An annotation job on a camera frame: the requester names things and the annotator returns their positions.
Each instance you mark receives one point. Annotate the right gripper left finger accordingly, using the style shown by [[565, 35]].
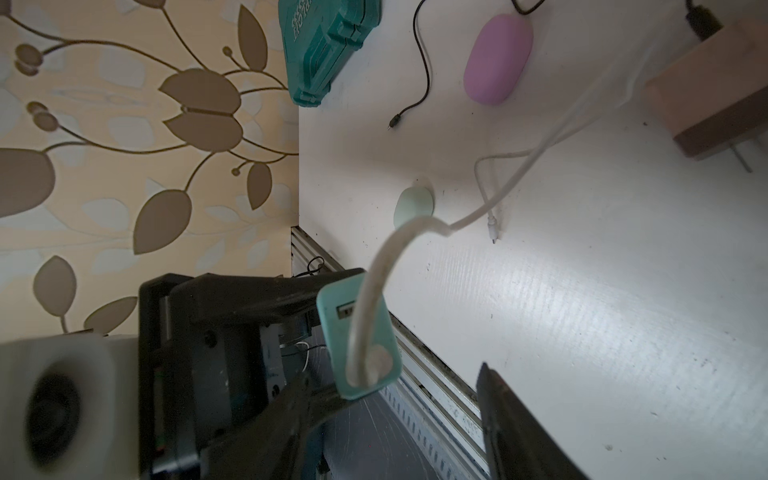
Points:
[[214, 399]]

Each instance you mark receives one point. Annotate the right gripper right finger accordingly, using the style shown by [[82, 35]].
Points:
[[517, 446]]

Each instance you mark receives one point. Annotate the teal charger plug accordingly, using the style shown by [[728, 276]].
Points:
[[359, 336]]

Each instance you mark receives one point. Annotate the mint earbud case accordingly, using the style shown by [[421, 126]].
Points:
[[414, 202]]

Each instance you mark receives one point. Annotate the green tool case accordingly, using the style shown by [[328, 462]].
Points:
[[319, 37]]

